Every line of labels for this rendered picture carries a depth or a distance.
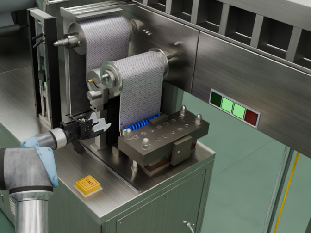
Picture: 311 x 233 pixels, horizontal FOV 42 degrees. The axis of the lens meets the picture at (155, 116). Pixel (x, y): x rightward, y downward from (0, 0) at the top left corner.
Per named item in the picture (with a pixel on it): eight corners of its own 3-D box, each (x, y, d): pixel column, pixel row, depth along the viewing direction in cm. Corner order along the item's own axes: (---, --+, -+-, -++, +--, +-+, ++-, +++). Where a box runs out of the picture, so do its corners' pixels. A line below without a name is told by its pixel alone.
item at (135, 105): (119, 131, 174) (120, 93, 165) (158, 114, 189) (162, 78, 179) (119, 131, 174) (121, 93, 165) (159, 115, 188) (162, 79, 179)
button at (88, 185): (75, 186, 160) (75, 181, 159) (90, 179, 165) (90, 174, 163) (85, 196, 156) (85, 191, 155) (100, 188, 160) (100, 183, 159)
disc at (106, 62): (99, 87, 174) (100, 55, 166) (100, 87, 174) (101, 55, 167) (121, 101, 165) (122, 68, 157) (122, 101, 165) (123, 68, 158)
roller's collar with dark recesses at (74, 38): (62, 46, 177) (61, 32, 174) (74, 43, 181) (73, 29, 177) (70, 51, 173) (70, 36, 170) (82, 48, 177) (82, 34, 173)
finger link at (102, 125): (114, 116, 161) (93, 122, 156) (114, 129, 164) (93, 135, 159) (110, 113, 163) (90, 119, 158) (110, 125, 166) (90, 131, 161)
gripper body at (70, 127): (94, 119, 155) (67, 129, 148) (94, 137, 159) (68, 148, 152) (83, 110, 160) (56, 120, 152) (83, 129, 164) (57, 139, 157)
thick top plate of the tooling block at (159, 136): (117, 148, 172) (118, 136, 169) (183, 119, 197) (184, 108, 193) (142, 167, 163) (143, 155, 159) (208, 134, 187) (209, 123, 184)
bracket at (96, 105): (89, 147, 183) (88, 87, 168) (101, 142, 187) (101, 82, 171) (96, 152, 180) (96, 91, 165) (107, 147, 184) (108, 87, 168)
